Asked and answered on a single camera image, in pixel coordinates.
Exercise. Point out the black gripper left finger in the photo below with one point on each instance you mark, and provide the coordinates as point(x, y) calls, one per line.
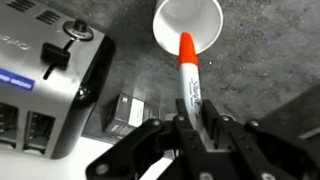
point(186, 133)

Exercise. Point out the white ceramic mug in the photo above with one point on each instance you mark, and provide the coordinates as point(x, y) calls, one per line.
point(186, 23)

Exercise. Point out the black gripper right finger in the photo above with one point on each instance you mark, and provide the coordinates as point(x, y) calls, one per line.
point(240, 143)

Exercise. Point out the stainless steel toaster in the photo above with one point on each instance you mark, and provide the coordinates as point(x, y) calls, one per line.
point(36, 76)

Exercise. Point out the orange capped marker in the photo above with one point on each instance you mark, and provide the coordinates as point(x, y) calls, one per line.
point(189, 73)

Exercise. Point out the small dark cardboard box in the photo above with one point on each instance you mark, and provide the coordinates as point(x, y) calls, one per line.
point(128, 115)

